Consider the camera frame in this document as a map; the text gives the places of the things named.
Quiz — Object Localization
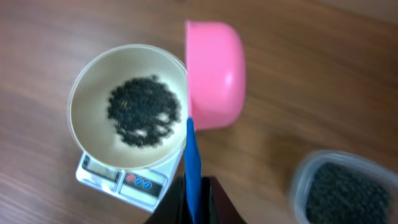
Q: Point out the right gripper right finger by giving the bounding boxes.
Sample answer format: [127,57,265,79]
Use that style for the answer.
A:
[201,176,246,224]

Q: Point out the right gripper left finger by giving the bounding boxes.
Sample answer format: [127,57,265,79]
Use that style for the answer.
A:
[145,177,192,224]

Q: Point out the white digital kitchen scale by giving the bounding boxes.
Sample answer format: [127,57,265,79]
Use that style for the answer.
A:
[75,151,183,213]

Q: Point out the black beans in container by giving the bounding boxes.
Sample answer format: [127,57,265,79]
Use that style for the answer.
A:
[305,163,391,224]

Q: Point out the clear plastic container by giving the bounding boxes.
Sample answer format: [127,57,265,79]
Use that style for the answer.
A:
[290,150,397,224]

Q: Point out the pink scoop blue handle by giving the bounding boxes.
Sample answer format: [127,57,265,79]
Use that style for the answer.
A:
[184,21,246,223]

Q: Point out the white bowl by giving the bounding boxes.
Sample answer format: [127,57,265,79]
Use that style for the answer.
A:
[68,44,188,169]

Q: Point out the black beans in bowl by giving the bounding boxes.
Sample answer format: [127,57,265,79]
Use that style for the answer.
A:
[107,75,181,147]

